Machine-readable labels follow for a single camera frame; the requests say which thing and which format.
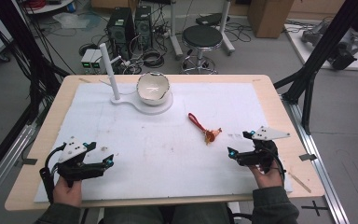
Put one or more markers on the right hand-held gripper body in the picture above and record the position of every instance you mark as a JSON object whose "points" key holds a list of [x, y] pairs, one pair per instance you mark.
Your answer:
{"points": [[261, 157]]}

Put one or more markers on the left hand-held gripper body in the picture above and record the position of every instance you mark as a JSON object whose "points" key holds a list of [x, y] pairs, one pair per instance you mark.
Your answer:
{"points": [[71, 168]]}

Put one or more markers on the person's right hand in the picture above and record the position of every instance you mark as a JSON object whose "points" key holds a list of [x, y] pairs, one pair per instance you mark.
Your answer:
{"points": [[268, 179]]}

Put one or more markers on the person's left hand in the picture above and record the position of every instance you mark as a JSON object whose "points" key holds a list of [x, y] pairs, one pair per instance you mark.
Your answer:
{"points": [[66, 194]]}

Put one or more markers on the grey tape piece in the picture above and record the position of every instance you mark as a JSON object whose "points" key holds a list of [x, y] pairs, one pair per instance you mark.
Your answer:
{"points": [[307, 157], [28, 161]]}

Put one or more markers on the long wooden stick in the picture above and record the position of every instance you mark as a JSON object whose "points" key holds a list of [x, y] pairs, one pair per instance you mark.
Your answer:
{"points": [[300, 182]]}

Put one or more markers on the white foam mat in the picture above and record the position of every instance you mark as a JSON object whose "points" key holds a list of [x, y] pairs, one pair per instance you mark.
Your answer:
{"points": [[155, 161]]}

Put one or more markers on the person's left leg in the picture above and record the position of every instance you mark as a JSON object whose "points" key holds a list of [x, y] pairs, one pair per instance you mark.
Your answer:
{"points": [[132, 215]]}

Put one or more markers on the person's leg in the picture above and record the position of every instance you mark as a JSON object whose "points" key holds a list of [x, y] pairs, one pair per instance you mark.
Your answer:
{"points": [[199, 214], [132, 215]]}

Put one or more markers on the short wooden stick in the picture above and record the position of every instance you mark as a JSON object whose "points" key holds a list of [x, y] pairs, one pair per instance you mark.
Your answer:
{"points": [[85, 80]]}

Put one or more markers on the person's right leg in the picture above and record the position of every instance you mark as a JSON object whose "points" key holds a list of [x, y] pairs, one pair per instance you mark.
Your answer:
{"points": [[199, 214]]}

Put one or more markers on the white bowl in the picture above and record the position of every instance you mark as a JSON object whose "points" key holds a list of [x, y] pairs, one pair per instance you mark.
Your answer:
{"points": [[146, 94]]}

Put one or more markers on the white power supply box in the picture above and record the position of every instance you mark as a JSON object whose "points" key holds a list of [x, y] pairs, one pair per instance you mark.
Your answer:
{"points": [[97, 59], [87, 59]]}

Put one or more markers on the white floor platform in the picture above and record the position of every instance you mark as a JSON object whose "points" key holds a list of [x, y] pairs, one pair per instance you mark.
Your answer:
{"points": [[310, 53]]}

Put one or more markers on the white table leg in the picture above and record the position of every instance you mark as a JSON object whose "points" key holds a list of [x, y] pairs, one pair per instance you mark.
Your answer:
{"points": [[174, 34], [227, 31]]}

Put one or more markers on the black round stool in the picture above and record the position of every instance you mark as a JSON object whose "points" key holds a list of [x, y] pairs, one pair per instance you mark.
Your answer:
{"points": [[202, 36]]}

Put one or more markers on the large black computer tower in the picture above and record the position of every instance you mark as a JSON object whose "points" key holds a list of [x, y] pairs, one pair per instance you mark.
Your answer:
{"points": [[120, 31]]}

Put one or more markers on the cardboard box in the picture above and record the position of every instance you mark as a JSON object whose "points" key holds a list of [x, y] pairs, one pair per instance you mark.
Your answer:
{"points": [[270, 17]]}

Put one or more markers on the grey robot equipment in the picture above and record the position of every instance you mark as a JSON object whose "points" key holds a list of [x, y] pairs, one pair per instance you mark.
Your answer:
{"points": [[313, 33]]}

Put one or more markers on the black foot pad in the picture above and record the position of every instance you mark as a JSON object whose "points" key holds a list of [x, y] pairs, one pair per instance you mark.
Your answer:
{"points": [[211, 19]]}

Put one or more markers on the black robot equipment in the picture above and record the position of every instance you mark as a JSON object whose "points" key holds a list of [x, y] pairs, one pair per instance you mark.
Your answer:
{"points": [[343, 56]]}

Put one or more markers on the clear plastic sheet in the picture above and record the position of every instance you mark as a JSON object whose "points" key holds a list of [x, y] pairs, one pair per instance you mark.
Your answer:
{"points": [[74, 20]]}

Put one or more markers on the small black computer tower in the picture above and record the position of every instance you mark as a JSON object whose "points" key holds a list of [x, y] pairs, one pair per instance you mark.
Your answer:
{"points": [[143, 26]]}

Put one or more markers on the round white table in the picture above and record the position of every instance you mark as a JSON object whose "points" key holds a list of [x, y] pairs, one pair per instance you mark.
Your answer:
{"points": [[49, 6]]}

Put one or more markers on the aluminium rail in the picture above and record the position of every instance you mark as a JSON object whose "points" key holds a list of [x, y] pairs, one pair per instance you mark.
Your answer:
{"points": [[9, 152], [320, 174]]}

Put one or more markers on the white stand with post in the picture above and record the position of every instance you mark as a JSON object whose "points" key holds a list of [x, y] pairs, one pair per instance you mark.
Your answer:
{"points": [[150, 109]]}

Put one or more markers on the black metal frame strut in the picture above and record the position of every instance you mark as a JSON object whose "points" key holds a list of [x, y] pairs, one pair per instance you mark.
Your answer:
{"points": [[323, 49]]}

